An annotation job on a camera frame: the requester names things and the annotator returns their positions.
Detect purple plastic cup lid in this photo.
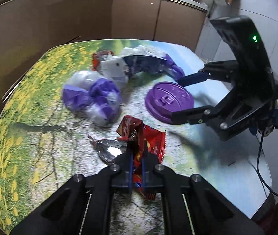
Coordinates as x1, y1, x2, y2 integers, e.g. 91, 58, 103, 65
145, 82, 194, 125

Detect dark blue foil wrapper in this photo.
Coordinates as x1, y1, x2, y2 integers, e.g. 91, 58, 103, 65
123, 54, 185, 81

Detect bright red snack wrapper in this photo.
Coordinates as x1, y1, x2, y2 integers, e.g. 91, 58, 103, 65
116, 115, 166, 200

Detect purple white plastic bag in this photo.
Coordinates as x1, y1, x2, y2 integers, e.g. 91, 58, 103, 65
61, 70, 122, 127

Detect brown kitchen cabinets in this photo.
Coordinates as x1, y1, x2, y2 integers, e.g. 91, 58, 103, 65
0, 0, 207, 110

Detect silver foil wrapper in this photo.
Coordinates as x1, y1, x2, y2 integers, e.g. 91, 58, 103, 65
88, 135, 127, 165

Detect white carton box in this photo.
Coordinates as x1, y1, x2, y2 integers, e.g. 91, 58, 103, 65
100, 57, 129, 90

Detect orange red small wrapper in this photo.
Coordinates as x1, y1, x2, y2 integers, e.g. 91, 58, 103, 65
92, 50, 114, 71

